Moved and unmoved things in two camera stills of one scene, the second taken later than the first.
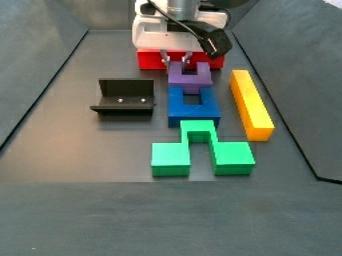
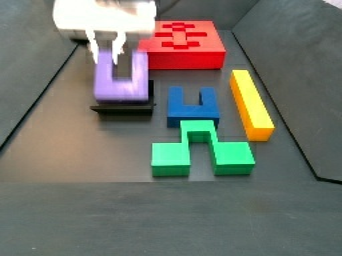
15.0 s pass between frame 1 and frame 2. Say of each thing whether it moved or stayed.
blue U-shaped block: stayed
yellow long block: stayed
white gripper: moved
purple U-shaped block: moved
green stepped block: stayed
